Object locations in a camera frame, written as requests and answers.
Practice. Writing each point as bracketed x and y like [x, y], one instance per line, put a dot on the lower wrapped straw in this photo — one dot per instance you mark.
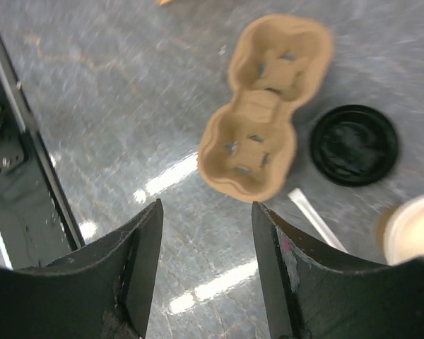
[303, 204]

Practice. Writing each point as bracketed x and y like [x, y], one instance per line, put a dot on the stack of paper cups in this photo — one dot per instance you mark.
[400, 232]

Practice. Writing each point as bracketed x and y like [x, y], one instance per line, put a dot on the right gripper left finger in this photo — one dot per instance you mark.
[103, 290]

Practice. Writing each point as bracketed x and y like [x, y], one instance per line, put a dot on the stack of black lids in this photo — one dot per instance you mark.
[354, 145]

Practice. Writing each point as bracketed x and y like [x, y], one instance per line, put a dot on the cardboard cup carrier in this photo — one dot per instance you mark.
[249, 144]

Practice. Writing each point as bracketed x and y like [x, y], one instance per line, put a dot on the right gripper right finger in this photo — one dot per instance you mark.
[312, 290]

